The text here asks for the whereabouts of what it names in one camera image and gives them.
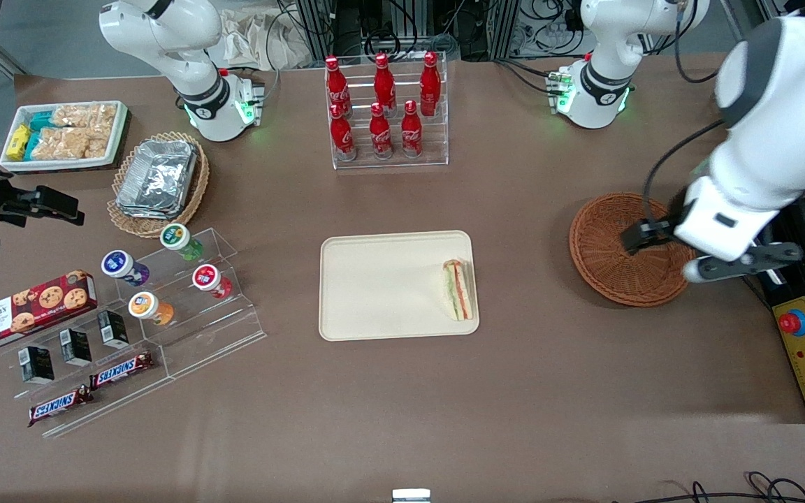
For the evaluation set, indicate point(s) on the brown wicker basket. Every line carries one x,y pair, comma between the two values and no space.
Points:
605,265

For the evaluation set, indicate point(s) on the teal snack packet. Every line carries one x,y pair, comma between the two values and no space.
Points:
40,121
32,145

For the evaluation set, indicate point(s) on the white rectangular snack bin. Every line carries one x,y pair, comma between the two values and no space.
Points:
53,165

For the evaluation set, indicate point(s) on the purple lid gum jar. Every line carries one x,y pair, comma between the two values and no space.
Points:
116,264

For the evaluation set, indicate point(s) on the red lid gum jar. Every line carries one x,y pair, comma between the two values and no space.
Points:
205,277

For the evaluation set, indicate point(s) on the clear acrylic stepped display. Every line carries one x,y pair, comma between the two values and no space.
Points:
228,328

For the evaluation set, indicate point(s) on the light wicker basket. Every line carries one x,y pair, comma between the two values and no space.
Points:
196,188

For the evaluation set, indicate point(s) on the triangular sandwich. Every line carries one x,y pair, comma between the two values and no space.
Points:
460,290

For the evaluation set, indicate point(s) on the aluminium foil tray stack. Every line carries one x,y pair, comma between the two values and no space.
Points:
158,178

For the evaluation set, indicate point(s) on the beige plastic tray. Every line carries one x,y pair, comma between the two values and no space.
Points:
381,286

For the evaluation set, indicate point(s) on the yellow snack packet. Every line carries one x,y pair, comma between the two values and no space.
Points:
18,142

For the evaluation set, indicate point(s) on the Snickers chocolate bar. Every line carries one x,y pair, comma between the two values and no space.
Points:
121,370
60,405

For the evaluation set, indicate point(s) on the red cola bottle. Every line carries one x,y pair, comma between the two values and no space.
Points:
379,133
411,130
335,80
383,80
430,82
342,134

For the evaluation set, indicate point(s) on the small black box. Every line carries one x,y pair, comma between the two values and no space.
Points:
75,347
36,365
113,330

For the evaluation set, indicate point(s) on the green lid gum jar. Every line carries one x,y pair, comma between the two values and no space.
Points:
175,236

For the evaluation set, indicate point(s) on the clear acrylic bottle rack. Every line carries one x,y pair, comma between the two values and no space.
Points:
388,163

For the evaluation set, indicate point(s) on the orange lid gum jar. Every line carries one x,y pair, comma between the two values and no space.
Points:
144,305

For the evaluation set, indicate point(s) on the rice cracker bag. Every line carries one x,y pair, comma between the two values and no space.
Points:
100,143
84,115
60,143

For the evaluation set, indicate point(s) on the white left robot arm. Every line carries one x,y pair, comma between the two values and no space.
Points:
780,105

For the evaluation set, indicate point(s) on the black equipment frame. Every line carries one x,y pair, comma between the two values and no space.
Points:
346,28

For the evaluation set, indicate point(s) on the beige crumpled cloth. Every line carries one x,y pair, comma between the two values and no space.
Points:
263,38

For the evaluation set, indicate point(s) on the red Walkers cookie box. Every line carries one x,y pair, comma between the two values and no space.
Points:
32,311

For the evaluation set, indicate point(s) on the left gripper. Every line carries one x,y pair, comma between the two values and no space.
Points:
656,230

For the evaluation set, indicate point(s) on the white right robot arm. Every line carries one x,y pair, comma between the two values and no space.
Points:
186,77

